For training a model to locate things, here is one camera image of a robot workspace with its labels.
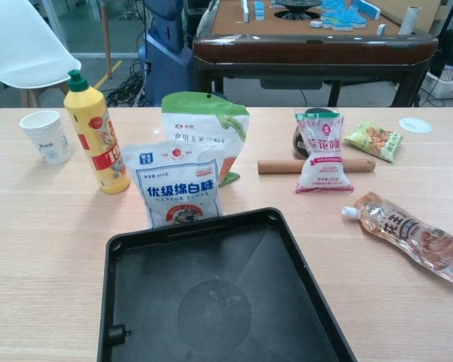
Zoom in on green snack packet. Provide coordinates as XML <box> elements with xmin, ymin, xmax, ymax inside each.
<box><xmin>342</xmin><ymin>120</ymin><xmax>404</xmax><ymax>164</ymax></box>

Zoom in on yellow bottle with green cap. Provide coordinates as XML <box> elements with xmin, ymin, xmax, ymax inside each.
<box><xmin>63</xmin><ymin>69</ymin><xmax>131</xmax><ymax>195</ymax></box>

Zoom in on clear peanut oil spout pouch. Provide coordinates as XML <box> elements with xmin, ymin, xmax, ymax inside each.
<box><xmin>341</xmin><ymin>191</ymin><xmax>453</xmax><ymax>287</ymax></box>

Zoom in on white storage box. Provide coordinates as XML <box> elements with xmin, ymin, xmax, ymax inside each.
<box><xmin>424</xmin><ymin>66</ymin><xmax>453</xmax><ymax>101</ymax></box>

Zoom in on white castor sugar bag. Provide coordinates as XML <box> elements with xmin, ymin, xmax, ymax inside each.
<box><xmin>121</xmin><ymin>140</ymin><xmax>227</xmax><ymax>229</ymax></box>

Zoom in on black floor cables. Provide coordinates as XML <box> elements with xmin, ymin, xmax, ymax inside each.
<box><xmin>104</xmin><ymin>60</ymin><xmax>152</xmax><ymax>109</ymax></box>

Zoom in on wooden rolling pin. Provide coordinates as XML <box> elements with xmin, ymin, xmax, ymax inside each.
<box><xmin>257</xmin><ymin>158</ymin><xmax>377</xmax><ymax>176</ymax></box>

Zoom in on brown mahjong table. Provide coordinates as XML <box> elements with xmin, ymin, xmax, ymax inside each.
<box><xmin>192</xmin><ymin>0</ymin><xmax>439</xmax><ymax>109</ymax></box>

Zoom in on white plastic chair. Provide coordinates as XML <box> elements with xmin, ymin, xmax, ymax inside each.
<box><xmin>0</xmin><ymin>0</ymin><xmax>83</xmax><ymax>109</ymax></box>

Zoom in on white round grommet cover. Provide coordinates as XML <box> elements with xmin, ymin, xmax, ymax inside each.
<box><xmin>398</xmin><ymin>116</ymin><xmax>433</xmax><ymax>134</ymax></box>

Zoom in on dark round bowl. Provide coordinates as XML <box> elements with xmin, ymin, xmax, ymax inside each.
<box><xmin>291</xmin><ymin>106</ymin><xmax>341</xmax><ymax>158</ymax></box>

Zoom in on blue machine base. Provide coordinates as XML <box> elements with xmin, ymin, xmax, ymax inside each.
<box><xmin>143</xmin><ymin>0</ymin><xmax>194</xmax><ymax>107</ymax></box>

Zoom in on black rectangular plastic tray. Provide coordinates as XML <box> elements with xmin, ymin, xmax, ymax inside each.
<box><xmin>96</xmin><ymin>207</ymin><xmax>358</xmax><ymax>362</ymax></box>

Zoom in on white paper roll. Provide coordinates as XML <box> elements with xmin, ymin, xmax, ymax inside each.
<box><xmin>399</xmin><ymin>5</ymin><xmax>423</xmax><ymax>36</ymax></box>

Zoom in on pile of blue mahjong tiles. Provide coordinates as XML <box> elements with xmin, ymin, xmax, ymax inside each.
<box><xmin>319</xmin><ymin>0</ymin><xmax>368</xmax><ymax>31</ymax></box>

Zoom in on stack of white paper cups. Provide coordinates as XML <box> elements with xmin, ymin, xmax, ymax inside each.
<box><xmin>19</xmin><ymin>109</ymin><xmax>72</xmax><ymax>166</ymax></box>

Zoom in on black mahjong table centre dome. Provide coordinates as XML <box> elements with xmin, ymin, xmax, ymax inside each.
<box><xmin>273</xmin><ymin>0</ymin><xmax>322</xmax><ymax>20</ymax></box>

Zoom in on green white corn starch bag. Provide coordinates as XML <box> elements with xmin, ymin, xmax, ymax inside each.
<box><xmin>161</xmin><ymin>91</ymin><xmax>250</xmax><ymax>189</ymax></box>

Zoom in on pink white snack bag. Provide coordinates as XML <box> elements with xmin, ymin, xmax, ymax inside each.
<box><xmin>294</xmin><ymin>108</ymin><xmax>355</xmax><ymax>194</ymax></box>

